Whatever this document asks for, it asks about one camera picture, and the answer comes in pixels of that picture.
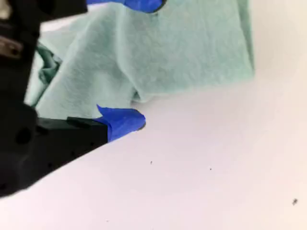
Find green t-shirt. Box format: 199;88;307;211
24;0;255;120

